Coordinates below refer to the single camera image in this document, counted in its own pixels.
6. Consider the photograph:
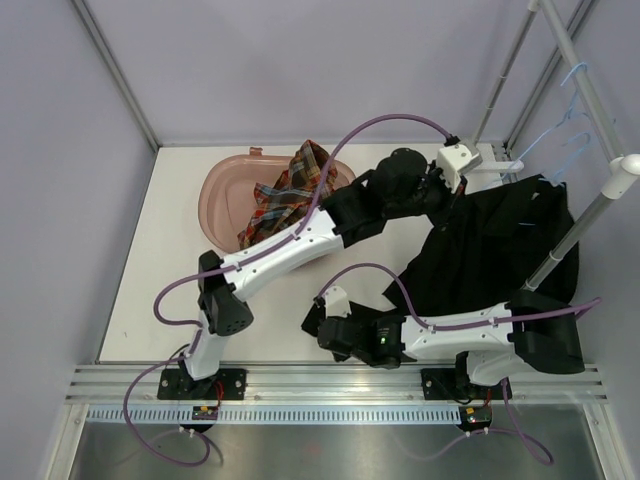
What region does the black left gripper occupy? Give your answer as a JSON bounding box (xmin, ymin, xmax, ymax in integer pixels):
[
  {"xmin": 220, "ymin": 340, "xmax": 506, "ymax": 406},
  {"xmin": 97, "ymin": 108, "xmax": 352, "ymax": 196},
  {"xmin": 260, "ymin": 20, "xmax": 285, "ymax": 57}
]
[{"xmin": 383, "ymin": 159, "xmax": 472, "ymax": 230}]

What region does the black shirt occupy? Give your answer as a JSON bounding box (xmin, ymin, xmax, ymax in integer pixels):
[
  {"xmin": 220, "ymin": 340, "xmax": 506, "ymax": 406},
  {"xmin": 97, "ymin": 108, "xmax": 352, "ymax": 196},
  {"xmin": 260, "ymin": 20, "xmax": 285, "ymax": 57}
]
[{"xmin": 383, "ymin": 175, "xmax": 574, "ymax": 316}]

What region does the red plaid shirt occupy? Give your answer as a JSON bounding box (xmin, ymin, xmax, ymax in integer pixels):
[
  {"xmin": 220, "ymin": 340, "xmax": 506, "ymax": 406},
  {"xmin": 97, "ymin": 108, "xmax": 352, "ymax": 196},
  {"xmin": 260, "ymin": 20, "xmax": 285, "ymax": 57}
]
[{"xmin": 237, "ymin": 140, "xmax": 329, "ymax": 249}]

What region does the blue hanger holding black shirt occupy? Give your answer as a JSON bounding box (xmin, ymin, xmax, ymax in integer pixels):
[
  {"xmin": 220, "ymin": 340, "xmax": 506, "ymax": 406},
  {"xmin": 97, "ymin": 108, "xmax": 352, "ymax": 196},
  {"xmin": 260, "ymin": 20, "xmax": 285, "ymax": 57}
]
[{"xmin": 517, "ymin": 130, "xmax": 594, "ymax": 229}]

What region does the light blue wire hanger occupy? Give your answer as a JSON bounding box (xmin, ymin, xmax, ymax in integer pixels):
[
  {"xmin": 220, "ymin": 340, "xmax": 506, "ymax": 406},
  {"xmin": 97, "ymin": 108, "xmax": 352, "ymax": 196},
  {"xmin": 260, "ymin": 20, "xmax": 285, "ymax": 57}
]
[{"xmin": 492, "ymin": 62, "xmax": 594, "ymax": 189}]

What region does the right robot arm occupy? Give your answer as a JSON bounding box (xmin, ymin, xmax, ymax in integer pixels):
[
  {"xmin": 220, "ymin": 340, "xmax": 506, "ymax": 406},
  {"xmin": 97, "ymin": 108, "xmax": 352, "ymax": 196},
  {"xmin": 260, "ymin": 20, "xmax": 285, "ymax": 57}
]
[{"xmin": 302, "ymin": 287, "xmax": 585, "ymax": 400}]

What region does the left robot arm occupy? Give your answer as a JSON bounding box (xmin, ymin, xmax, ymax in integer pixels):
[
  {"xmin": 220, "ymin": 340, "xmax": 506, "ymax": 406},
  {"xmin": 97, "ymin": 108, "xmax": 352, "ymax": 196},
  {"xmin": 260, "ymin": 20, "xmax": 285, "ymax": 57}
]
[{"xmin": 179, "ymin": 143, "xmax": 478, "ymax": 399}]

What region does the white clothes rack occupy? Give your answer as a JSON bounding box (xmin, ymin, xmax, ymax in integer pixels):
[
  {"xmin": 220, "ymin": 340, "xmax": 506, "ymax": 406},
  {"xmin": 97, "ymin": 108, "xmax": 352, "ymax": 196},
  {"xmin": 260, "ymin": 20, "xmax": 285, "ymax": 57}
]
[{"xmin": 471, "ymin": 1, "xmax": 639, "ymax": 291}]

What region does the pink plastic basin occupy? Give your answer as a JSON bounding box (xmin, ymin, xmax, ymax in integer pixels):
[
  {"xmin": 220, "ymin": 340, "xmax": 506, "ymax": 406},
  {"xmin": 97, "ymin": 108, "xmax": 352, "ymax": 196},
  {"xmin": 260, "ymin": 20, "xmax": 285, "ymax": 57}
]
[{"xmin": 198, "ymin": 148, "xmax": 355, "ymax": 254}]

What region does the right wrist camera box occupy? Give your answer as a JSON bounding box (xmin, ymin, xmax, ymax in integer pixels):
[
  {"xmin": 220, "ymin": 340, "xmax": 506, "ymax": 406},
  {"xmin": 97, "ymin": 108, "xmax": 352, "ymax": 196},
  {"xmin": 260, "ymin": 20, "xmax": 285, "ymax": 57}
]
[{"xmin": 317, "ymin": 286, "xmax": 351, "ymax": 318}]

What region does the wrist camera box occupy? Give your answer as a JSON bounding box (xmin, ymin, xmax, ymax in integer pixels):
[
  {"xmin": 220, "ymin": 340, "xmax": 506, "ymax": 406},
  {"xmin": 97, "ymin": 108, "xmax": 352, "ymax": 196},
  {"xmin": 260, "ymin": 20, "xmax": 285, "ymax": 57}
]
[
  {"xmin": 435, "ymin": 136, "xmax": 482, "ymax": 193},
  {"xmin": 317, "ymin": 286, "xmax": 351, "ymax": 318}
]

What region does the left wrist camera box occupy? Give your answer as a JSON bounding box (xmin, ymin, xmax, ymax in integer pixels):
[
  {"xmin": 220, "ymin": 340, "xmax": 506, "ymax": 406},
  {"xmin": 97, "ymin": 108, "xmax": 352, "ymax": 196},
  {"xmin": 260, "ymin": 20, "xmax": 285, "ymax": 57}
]
[{"xmin": 435, "ymin": 136, "xmax": 482, "ymax": 193}]

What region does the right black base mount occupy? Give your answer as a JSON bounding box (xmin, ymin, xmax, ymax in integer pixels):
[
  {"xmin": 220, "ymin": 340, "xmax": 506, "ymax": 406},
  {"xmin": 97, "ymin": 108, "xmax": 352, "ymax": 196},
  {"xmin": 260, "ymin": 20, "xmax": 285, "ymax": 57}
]
[{"xmin": 420, "ymin": 368, "xmax": 504, "ymax": 405}]

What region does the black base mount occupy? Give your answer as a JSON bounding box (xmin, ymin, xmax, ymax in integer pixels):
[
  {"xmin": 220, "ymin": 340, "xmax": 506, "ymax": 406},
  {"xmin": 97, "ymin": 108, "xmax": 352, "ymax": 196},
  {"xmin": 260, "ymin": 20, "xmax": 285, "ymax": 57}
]
[
  {"xmin": 156, "ymin": 368, "xmax": 247, "ymax": 401},
  {"xmin": 420, "ymin": 368, "xmax": 504, "ymax": 405}
]

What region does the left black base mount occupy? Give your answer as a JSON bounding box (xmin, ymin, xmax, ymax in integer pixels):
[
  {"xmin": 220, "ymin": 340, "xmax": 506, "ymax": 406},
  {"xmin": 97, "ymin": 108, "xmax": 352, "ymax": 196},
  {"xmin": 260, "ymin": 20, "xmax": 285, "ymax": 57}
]
[{"xmin": 156, "ymin": 368, "xmax": 247, "ymax": 401}]

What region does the right aluminium frame post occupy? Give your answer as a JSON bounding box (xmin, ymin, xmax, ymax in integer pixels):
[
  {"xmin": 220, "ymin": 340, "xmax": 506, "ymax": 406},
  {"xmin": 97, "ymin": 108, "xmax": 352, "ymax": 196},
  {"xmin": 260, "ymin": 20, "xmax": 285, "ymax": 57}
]
[{"xmin": 502, "ymin": 0, "xmax": 599, "ymax": 151}]

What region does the aluminium frame post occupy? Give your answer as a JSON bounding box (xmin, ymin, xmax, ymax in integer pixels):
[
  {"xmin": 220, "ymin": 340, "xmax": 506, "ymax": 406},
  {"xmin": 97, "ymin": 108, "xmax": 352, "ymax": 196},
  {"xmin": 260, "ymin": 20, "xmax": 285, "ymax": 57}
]
[
  {"xmin": 69, "ymin": 0, "xmax": 162, "ymax": 154},
  {"xmin": 502, "ymin": 0, "xmax": 599, "ymax": 151}
]

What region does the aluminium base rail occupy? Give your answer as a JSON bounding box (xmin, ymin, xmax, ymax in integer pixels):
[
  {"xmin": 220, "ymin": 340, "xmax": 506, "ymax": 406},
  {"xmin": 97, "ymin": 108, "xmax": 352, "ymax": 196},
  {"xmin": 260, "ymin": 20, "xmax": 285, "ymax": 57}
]
[{"xmin": 65, "ymin": 363, "xmax": 608, "ymax": 405}]

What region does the white slotted cable duct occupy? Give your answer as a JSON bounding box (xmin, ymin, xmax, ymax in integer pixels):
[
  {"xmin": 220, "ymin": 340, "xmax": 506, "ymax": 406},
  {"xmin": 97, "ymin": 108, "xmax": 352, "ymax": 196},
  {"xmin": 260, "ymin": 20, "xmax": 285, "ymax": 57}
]
[{"xmin": 85, "ymin": 405, "xmax": 461, "ymax": 424}]

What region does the left aluminium frame post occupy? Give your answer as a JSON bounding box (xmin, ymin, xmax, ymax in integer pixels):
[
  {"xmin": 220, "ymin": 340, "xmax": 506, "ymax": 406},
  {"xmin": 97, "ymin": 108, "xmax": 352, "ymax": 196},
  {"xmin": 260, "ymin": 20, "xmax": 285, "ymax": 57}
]
[{"xmin": 69, "ymin": 0, "xmax": 162, "ymax": 154}]

